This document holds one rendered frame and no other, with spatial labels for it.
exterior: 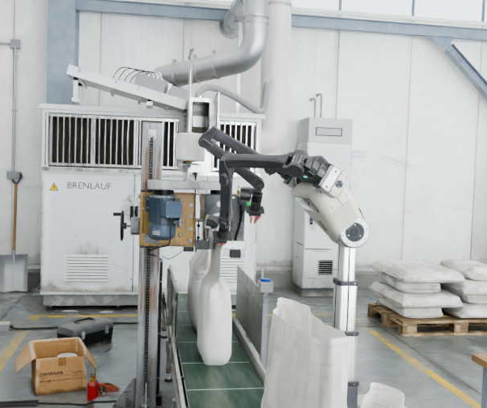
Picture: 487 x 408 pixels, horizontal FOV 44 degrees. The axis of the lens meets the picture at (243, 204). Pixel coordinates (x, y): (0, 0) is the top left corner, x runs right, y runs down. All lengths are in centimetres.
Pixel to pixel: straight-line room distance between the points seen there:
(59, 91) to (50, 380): 388
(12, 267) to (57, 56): 249
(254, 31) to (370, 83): 263
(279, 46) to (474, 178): 345
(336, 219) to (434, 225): 566
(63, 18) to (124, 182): 214
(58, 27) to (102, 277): 287
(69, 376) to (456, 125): 618
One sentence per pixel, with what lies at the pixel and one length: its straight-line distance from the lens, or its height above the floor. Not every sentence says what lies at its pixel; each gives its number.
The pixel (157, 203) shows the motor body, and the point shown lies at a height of 129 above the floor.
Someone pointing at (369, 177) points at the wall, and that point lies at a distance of 810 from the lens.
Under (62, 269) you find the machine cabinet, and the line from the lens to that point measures 639.
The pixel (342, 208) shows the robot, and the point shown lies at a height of 132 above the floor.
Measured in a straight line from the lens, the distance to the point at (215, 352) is 346.
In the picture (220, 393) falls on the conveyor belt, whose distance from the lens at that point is 312.
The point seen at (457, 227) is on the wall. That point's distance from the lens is 867.
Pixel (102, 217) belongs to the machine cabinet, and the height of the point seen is 97.
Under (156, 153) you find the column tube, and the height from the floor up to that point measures 157.
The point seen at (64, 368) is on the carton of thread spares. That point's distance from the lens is 421.
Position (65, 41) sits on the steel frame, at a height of 288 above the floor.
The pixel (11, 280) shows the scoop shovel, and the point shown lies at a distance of 753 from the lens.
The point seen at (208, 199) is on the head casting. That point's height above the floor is 131.
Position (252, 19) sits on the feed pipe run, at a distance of 598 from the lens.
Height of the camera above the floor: 147
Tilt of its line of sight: 3 degrees down
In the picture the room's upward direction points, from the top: 2 degrees clockwise
